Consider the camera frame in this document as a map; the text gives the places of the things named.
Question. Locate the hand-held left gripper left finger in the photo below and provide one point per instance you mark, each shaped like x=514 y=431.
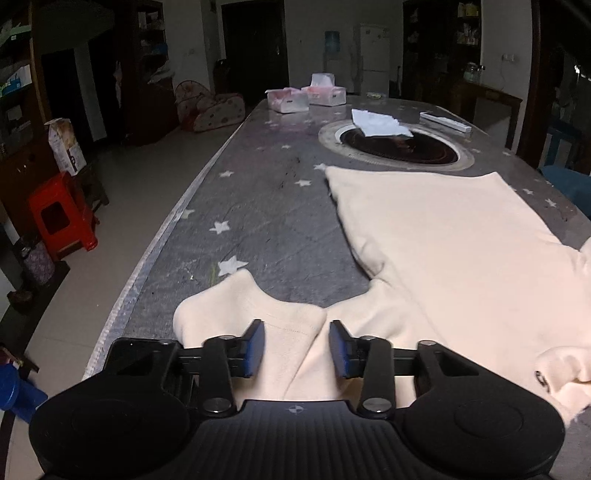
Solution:
x=255 y=348

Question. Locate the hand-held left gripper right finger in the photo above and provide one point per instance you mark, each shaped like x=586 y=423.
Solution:
x=340 y=348

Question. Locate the cream sweater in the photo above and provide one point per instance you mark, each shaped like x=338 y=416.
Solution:
x=443 y=258

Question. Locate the grey star-printed tablecloth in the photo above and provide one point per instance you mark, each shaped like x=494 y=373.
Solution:
x=258 y=207

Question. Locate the round built-in hotpot cooker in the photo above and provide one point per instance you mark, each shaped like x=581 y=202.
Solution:
x=415 y=152

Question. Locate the crumpled white tissue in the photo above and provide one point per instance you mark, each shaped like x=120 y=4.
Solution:
x=378 y=123

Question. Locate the dark wooden stool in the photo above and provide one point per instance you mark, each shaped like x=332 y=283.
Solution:
x=94 y=184

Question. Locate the patterned cylindrical bin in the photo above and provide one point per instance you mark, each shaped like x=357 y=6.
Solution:
x=37 y=261

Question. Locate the blue plastic stool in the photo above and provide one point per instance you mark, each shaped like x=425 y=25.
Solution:
x=18 y=392

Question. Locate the polka dot play tent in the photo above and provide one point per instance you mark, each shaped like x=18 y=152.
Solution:
x=217 y=108

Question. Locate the red plastic stool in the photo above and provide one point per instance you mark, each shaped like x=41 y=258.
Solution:
x=55 y=194

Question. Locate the pink white tissue box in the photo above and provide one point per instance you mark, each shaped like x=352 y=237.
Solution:
x=325 y=94

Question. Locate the dark wooden bookshelf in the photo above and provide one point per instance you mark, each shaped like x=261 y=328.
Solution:
x=147 y=92

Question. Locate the white carton box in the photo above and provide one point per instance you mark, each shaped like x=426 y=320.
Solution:
x=64 y=143

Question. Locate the blue sofa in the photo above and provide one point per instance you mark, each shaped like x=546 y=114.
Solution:
x=570 y=182

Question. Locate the wooden sideboard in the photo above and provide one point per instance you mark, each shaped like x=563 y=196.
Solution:
x=489 y=94

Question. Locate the white refrigerator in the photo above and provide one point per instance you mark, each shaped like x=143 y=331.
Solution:
x=373 y=55

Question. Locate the dark wooden door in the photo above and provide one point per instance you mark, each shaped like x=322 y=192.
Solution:
x=254 y=50

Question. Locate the water dispenser with blue bottle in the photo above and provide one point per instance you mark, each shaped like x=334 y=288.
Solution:
x=332 y=46

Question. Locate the glass jar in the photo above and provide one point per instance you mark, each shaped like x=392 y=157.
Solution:
x=473 y=73

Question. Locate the dark display shelf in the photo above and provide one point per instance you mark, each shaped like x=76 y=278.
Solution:
x=438 y=50

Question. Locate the tall wooden cabinet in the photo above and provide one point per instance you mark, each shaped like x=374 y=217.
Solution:
x=18 y=138

